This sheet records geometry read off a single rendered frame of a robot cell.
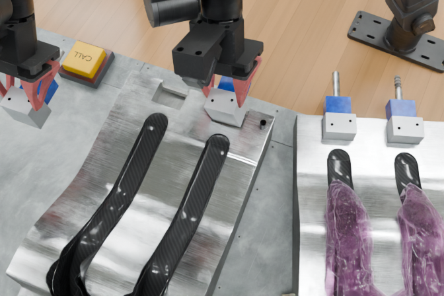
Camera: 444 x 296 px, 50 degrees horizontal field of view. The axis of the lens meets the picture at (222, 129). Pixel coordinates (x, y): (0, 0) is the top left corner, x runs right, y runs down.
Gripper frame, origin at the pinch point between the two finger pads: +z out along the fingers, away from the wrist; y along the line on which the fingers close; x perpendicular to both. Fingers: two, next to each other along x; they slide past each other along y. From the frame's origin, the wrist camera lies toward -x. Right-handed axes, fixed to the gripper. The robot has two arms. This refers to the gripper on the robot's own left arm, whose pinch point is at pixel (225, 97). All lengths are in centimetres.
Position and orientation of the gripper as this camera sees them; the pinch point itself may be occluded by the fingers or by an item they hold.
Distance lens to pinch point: 73.6
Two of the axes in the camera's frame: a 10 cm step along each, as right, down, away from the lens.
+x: 4.0, -6.1, 6.8
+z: 0.4, 7.5, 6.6
